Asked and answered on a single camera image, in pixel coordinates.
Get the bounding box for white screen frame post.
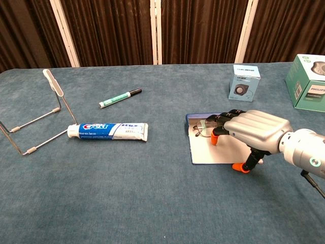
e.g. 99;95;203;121
49;0;81;68
235;0;259;64
150;0;163;65

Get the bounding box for green marker pen black cap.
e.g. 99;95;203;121
99;87;143;109

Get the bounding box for blue tablecloth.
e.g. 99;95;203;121
0;60;325;244

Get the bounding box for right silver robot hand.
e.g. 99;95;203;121
206;109;294;174

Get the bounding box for round metal-frame eyeglasses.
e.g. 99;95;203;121
194;118;225;138

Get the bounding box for brown curtain panel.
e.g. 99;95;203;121
243;0;325;63
59;0;154;67
161;0;248;65
0;0;71;73

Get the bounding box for green Philips box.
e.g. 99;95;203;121
284;53;325;113

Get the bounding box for Crest toothpaste tube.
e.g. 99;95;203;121
67;123;149;142

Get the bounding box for blue cardboard glasses case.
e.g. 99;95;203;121
186;112;264;165

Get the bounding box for small light-blue speaker box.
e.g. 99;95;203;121
227;64;262;103

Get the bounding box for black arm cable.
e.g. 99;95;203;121
301;170;325;199

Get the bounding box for metal wire stand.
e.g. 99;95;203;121
0;69;78;156

